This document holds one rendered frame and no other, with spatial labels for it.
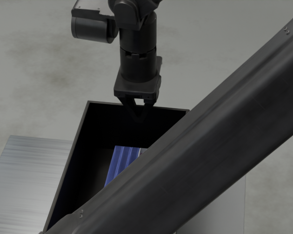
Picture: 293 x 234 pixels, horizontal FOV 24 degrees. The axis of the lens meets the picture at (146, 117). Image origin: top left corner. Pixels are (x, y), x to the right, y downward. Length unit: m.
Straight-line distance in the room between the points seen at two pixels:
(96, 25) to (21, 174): 0.34
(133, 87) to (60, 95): 1.71
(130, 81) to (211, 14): 2.24
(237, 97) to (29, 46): 2.63
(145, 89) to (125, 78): 0.04
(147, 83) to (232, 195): 0.26
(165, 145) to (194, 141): 0.03
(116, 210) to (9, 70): 2.44
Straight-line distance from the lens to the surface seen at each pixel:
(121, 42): 1.03
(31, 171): 1.24
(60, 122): 2.61
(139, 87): 1.05
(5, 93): 2.79
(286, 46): 0.46
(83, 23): 1.03
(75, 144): 1.05
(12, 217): 1.16
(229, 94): 0.47
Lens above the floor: 1.64
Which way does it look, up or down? 39 degrees down
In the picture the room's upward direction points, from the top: straight up
